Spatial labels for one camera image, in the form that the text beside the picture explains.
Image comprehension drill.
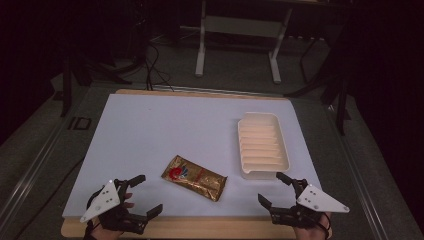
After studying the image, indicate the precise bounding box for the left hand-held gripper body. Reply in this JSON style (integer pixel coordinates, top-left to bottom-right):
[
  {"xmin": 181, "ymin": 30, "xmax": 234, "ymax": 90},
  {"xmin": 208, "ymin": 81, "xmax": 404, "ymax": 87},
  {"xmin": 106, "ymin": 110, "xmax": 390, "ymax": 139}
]
[{"xmin": 79, "ymin": 178, "xmax": 149, "ymax": 235}]

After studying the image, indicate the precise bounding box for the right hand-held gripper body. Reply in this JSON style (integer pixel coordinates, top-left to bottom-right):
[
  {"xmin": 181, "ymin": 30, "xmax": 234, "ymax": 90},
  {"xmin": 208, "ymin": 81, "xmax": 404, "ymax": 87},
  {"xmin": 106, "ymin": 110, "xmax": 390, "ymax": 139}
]
[{"xmin": 269, "ymin": 178, "xmax": 351, "ymax": 230}]

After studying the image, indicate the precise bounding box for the white ribbed plastic tray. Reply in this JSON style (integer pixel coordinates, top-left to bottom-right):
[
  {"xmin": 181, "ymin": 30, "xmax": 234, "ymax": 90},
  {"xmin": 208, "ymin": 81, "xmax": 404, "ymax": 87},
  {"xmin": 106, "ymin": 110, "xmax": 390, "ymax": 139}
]
[{"xmin": 237, "ymin": 111, "xmax": 291, "ymax": 181}]

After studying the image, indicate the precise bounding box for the gold snack packet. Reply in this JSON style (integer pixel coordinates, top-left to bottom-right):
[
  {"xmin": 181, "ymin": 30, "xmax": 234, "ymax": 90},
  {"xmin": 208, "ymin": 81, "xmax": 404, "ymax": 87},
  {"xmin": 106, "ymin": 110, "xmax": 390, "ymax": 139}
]
[{"xmin": 161, "ymin": 154, "xmax": 228, "ymax": 203}]

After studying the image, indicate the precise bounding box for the person's left hand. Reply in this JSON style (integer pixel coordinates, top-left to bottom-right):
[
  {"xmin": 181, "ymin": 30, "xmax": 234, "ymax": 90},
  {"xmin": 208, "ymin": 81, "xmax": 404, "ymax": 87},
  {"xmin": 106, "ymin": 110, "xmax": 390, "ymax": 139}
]
[{"xmin": 89, "ymin": 192, "xmax": 135, "ymax": 240}]

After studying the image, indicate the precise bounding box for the person's right hand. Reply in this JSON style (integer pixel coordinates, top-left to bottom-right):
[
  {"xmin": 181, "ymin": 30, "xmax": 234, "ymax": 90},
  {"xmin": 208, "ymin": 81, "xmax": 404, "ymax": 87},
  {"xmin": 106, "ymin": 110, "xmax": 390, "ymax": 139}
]
[{"xmin": 293, "ymin": 211, "xmax": 333, "ymax": 240}]

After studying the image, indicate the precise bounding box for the white table mat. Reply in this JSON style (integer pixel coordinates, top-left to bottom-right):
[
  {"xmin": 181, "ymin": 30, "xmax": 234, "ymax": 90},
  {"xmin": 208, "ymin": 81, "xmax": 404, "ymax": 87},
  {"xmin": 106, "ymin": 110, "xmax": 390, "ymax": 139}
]
[{"xmin": 62, "ymin": 93, "xmax": 323, "ymax": 219}]

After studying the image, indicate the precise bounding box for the black metal stand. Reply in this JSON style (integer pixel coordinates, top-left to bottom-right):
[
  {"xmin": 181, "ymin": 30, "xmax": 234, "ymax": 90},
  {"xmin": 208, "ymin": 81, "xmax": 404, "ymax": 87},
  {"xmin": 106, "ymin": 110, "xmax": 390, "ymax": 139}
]
[
  {"xmin": 285, "ymin": 33, "xmax": 352, "ymax": 136},
  {"xmin": 59, "ymin": 54, "xmax": 133, "ymax": 118}
]

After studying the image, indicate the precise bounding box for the black wrist strap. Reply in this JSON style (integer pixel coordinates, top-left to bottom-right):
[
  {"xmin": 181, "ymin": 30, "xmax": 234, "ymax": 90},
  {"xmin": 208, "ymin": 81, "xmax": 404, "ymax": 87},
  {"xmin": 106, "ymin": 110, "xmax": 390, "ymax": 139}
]
[{"xmin": 83, "ymin": 219, "xmax": 98, "ymax": 240}]

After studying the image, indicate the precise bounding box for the metal floor rail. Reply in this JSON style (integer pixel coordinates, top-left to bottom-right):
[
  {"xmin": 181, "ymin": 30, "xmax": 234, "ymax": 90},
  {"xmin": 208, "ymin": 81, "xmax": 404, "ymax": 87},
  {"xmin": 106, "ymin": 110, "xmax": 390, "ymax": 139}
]
[
  {"xmin": 324, "ymin": 103, "xmax": 392, "ymax": 240},
  {"xmin": 0, "ymin": 109, "xmax": 75, "ymax": 228}
]

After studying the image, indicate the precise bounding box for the black cable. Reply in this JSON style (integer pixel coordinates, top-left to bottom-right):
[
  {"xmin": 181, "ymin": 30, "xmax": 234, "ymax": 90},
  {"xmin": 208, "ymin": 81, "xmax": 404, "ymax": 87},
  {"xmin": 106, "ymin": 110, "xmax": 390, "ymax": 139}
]
[{"xmin": 144, "ymin": 42, "xmax": 175, "ymax": 92}]

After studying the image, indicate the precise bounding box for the white metal table frame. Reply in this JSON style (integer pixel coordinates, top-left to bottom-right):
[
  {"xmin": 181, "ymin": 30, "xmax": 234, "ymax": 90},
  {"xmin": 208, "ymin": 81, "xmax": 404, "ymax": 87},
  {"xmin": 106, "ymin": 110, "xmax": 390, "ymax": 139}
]
[{"xmin": 194, "ymin": 0, "xmax": 294, "ymax": 85}]

